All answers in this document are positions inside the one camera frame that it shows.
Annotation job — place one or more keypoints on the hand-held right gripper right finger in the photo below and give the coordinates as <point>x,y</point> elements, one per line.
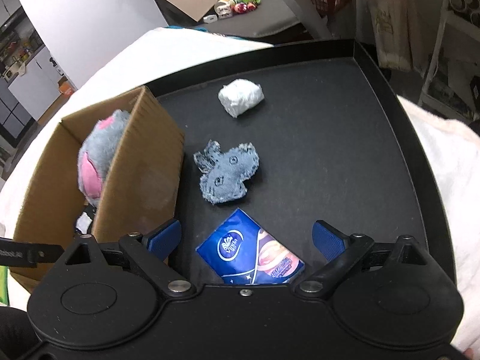
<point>330,240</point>

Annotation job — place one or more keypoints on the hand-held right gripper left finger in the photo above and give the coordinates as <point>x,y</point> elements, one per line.
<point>165,240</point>

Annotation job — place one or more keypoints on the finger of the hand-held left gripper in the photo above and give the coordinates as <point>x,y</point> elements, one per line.
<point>48,251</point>

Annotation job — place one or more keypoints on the brown cardboard box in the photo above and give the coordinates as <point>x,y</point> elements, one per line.
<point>150,180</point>

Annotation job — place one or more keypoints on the blue tissue packet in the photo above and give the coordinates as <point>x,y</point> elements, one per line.
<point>240,249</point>

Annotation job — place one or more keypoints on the black shallow tray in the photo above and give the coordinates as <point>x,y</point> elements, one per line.
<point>318,150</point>

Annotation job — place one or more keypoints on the blue denim animal plush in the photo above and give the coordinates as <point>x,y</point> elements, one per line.
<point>227,172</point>

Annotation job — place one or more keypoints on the grey pink paw plush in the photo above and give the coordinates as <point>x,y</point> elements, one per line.
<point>99,150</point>

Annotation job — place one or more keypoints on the white paper ball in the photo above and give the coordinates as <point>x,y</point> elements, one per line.
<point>240,97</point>

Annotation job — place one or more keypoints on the white narrow floor rack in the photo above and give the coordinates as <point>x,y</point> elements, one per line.
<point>56,66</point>

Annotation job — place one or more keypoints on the kitchen shelf with jars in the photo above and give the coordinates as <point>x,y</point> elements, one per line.
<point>18,54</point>

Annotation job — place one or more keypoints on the small white toy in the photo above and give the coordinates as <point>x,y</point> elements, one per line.
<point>210,18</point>

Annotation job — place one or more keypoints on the beige tote bag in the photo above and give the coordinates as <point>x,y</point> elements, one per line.
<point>390,22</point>

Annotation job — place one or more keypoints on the white storage rack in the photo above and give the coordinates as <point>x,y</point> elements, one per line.
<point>450,45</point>

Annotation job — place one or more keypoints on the white cube toy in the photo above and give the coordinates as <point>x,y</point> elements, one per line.
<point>222,9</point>

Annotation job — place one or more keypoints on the grey desk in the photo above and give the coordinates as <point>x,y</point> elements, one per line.
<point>300,3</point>

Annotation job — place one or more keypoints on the red pink toy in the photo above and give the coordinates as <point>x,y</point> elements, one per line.
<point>243,7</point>

